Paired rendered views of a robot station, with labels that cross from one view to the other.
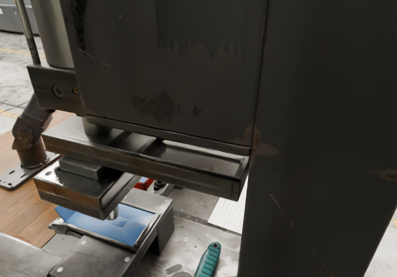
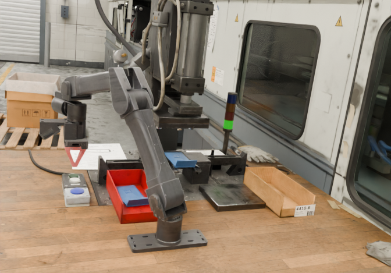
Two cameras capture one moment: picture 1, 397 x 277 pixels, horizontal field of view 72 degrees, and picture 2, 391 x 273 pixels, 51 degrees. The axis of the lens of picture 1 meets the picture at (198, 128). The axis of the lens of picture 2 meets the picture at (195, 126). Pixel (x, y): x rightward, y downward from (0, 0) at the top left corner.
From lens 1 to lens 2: 1.70 m
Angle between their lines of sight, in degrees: 118
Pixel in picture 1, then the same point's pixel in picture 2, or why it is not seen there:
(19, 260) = (215, 192)
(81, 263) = (200, 158)
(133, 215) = (170, 155)
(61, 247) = (195, 195)
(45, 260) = (206, 187)
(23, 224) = (204, 211)
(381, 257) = not seen: outside the picture
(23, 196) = (194, 224)
